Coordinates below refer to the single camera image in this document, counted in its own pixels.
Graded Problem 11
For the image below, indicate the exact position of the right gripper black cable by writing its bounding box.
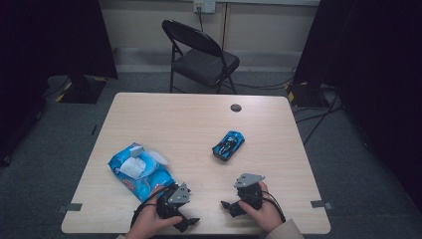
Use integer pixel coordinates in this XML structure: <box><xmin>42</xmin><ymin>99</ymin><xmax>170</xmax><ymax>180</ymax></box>
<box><xmin>260</xmin><ymin>190</ymin><xmax>287</xmax><ymax>223</ymax></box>

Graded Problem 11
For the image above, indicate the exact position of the black folding chair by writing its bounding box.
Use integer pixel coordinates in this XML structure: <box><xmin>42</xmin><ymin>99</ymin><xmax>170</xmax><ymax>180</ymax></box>
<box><xmin>161</xmin><ymin>19</ymin><xmax>241</xmax><ymax>95</ymax></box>

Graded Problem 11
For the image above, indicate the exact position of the blue toy car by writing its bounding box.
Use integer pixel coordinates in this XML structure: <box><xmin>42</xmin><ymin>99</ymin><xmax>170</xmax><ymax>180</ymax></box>
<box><xmin>212</xmin><ymin>129</ymin><xmax>246</xmax><ymax>162</ymax></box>

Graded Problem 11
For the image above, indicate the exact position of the black curtain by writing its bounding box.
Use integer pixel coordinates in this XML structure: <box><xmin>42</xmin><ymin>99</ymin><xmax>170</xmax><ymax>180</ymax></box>
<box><xmin>0</xmin><ymin>0</ymin><xmax>118</xmax><ymax>167</ymax></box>
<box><xmin>293</xmin><ymin>0</ymin><xmax>422</xmax><ymax>213</ymax></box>

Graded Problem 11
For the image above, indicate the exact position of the blue wet wipes packet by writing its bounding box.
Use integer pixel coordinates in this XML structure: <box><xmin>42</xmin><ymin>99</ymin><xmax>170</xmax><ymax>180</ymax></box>
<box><xmin>107</xmin><ymin>142</ymin><xmax>177</xmax><ymax>203</ymax></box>

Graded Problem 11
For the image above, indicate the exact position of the black floor cable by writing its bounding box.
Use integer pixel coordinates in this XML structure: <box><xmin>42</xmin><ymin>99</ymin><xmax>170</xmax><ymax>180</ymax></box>
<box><xmin>295</xmin><ymin>93</ymin><xmax>343</xmax><ymax>147</ymax></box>
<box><xmin>228</xmin><ymin>77</ymin><xmax>297</xmax><ymax>92</ymax></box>

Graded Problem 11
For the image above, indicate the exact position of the white wall socket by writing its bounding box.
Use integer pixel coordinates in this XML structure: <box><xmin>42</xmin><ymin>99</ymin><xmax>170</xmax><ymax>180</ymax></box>
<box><xmin>193</xmin><ymin>0</ymin><xmax>217</xmax><ymax>14</ymax></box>

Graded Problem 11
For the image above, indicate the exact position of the grey tape strip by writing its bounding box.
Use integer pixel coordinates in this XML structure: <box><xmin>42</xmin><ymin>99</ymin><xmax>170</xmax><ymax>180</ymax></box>
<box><xmin>311</xmin><ymin>199</ymin><xmax>333</xmax><ymax>210</ymax></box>
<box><xmin>56</xmin><ymin>202</ymin><xmax>84</xmax><ymax>214</ymax></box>

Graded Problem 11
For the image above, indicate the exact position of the black stand base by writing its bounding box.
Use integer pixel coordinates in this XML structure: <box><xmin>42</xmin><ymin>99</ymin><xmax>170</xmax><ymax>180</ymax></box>
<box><xmin>286</xmin><ymin>81</ymin><xmax>330</xmax><ymax>108</ymax></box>
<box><xmin>56</xmin><ymin>74</ymin><xmax>107</xmax><ymax>105</ymax></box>

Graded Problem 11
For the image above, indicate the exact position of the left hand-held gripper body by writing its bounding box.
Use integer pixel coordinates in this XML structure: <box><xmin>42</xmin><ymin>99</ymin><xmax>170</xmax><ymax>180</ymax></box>
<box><xmin>156</xmin><ymin>182</ymin><xmax>191</xmax><ymax>222</ymax></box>

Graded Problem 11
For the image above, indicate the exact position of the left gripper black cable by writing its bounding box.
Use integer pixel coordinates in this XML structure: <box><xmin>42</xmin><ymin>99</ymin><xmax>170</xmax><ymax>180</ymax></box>
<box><xmin>129</xmin><ymin>185</ymin><xmax>173</xmax><ymax>230</ymax></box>

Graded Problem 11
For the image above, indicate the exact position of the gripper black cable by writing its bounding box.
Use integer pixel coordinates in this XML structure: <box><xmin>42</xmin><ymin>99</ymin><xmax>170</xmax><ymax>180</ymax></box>
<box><xmin>260</xmin><ymin>190</ymin><xmax>287</xmax><ymax>223</ymax></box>
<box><xmin>129</xmin><ymin>185</ymin><xmax>173</xmax><ymax>230</ymax></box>

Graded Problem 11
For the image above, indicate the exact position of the person's right hand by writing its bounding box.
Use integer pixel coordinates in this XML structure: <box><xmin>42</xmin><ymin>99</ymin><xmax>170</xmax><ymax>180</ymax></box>
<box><xmin>238</xmin><ymin>181</ymin><xmax>284</xmax><ymax>233</ymax></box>

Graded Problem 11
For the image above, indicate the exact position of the person's left hand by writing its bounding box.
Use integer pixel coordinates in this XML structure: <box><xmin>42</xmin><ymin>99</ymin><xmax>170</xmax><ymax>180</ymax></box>
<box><xmin>124</xmin><ymin>187</ymin><xmax>183</xmax><ymax>239</ymax></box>

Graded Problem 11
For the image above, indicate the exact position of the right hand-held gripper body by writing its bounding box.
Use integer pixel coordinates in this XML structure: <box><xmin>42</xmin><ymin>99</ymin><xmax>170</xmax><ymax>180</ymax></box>
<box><xmin>233</xmin><ymin>172</ymin><xmax>266</xmax><ymax>211</ymax></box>

